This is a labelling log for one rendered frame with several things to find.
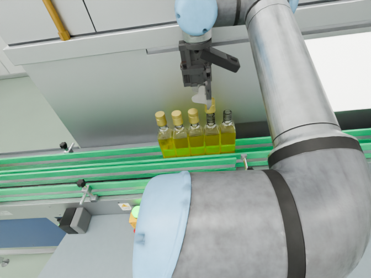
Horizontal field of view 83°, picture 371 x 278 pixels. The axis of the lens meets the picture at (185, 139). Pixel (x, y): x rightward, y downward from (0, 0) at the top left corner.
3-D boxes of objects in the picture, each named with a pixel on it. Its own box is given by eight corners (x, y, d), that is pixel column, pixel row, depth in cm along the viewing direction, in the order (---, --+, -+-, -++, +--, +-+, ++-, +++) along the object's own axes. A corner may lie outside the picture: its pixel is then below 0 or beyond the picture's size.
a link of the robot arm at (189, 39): (210, 14, 54) (212, 25, 48) (211, 33, 57) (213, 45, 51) (181, 18, 54) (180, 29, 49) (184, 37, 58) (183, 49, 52)
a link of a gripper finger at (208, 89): (205, 95, 65) (202, 67, 60) (211, 94, 65) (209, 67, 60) (205, 102, 61) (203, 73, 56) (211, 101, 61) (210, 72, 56)
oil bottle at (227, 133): (232, 154, 92) (234, 116, 76) (234, 165, 88) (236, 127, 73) (219, 155, 92) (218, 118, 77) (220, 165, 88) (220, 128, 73)
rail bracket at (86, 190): (101, 196, 85) (86, 178, 76) (95, 214, 80) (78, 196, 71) (92, 197, 86) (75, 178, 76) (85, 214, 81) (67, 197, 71)
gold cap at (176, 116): (171, 124, 74) (169, 114, 71) (177, 118, 76) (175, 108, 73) (179, 127, 73) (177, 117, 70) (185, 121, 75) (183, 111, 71)
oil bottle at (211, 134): (219, 156, 92) (218, 118, 77) (220, 166, 88) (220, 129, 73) (206, 157, 92) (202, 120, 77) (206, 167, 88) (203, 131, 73)
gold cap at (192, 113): (199, 117, 75) (197, 107, 72) (199, 123, 73) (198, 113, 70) (189, 118, 75) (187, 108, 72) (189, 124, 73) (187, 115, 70)
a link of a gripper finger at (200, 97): (193, 110, 68) (190, 83, 63) (211, 108, 68) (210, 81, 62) (193, 115, 66) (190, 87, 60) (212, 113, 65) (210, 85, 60)
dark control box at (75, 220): (92, 215, 94) (83, 207, 88) (86, 234, 88) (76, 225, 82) (75, 216, 95) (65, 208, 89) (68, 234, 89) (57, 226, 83)
